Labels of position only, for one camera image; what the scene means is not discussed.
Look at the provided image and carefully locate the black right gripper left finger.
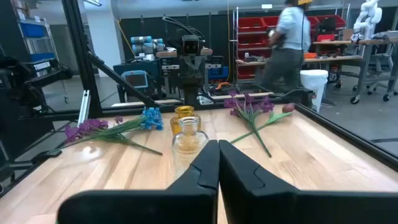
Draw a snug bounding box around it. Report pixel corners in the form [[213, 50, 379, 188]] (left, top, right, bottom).
[[57, 139, 220, 224]]

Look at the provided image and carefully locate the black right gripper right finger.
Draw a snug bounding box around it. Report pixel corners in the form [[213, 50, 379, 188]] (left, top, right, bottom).
[[219, 139, 398, 224]]

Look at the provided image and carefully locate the blue artificial flower bunch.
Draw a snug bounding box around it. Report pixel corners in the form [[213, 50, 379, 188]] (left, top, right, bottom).
[[46, 107, 164, 154]]

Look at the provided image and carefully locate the dark red artificial tulip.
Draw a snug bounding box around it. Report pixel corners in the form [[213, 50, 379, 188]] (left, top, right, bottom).
[[230, 103, 295, 144]]

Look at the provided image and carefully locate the purple artificial flower bunch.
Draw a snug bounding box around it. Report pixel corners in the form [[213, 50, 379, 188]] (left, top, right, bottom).
[[223, 90, 275, 158], [63, 115, 163, 156]]

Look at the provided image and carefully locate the yellow glass vase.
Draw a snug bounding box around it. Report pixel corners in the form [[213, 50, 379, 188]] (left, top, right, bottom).
[[169, 105, 202, 136]]

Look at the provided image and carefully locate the clear glass vase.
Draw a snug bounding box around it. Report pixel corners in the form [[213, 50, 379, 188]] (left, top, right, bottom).
[[172, 116, 210, 180]]

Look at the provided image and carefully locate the blue-framed teach pendant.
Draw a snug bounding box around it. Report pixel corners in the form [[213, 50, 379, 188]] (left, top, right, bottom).
[[121, 70, 149, 90]]

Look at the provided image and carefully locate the shelf with red bins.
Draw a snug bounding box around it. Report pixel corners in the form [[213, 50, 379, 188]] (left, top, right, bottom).
[[233, 7, 348, 82]]

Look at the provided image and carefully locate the person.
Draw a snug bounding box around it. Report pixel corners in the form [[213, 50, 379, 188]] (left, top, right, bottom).
[[260, 0, 313, 91]]

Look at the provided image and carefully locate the silver aluminium extrusion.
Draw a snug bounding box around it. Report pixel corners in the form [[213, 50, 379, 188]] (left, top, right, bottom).
[[76, 90, 91, 126]]

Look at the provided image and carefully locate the white plastic bucket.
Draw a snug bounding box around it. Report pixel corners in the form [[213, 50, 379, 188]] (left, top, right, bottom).
[[300, 69, 329, 113]]

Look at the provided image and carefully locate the wheeled wooden-top workbench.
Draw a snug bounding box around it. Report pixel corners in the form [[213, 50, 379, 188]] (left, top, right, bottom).
[[312, 37, 398, 105]]

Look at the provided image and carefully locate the shelf with blue bins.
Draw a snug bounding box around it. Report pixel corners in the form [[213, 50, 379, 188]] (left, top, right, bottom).
[[11, 0, 58, 63]]

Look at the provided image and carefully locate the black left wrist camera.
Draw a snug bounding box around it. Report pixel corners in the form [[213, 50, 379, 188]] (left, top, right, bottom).
[[181, 34, 202, 57]]

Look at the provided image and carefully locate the silver corner bracket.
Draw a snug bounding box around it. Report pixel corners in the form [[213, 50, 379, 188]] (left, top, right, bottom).
[[197, 95, 215, 106]]

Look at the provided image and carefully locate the yellow hanging cord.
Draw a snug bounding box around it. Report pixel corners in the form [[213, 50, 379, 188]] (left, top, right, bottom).
[[115, 17, 137, 57]]

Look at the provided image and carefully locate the black aluminium table frame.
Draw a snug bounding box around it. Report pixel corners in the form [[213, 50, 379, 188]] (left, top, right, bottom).
[[0, 0, 398, 200]]

